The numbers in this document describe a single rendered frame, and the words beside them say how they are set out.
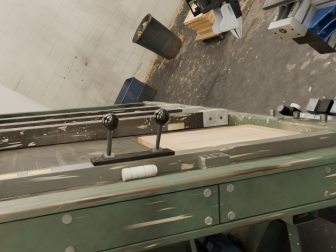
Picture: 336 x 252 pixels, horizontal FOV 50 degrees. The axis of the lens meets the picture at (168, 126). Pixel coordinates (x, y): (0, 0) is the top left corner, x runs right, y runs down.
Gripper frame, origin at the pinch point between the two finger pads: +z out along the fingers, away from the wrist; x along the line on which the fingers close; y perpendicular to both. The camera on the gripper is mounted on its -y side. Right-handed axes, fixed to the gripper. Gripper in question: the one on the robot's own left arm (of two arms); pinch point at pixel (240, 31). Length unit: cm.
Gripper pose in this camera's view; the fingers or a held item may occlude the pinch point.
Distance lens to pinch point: 93.4
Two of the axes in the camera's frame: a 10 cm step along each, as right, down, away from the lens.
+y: -7.8, 5.8, -2.4
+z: 5.1, 8.1, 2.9
